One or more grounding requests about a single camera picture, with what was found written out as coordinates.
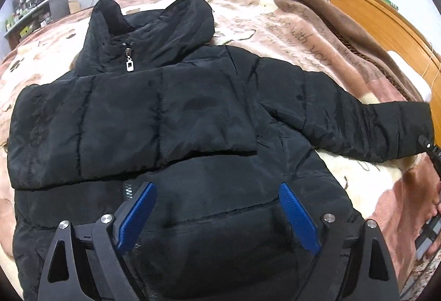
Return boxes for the white pillow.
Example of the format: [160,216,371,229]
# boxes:
[386,49,433,102]

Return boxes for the black puffer jacket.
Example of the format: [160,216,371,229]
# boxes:
[7,0,434,301]

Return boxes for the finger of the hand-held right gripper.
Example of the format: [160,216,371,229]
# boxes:
[418,135,441,181]

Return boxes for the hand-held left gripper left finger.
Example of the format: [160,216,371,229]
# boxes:
[36,181,158,301]

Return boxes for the thin pale cable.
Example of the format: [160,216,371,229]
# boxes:
[421,42,435,83]

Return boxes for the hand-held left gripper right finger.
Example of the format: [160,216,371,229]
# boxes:
[278,182,402,301]

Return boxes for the grey cluttered shelf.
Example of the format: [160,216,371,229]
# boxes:
[3,0,74,48]

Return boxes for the wooden headboard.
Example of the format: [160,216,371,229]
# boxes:
[289,0,441,105]

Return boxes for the pink brown printed blanket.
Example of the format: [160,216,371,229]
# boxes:
[0,0,441,301]

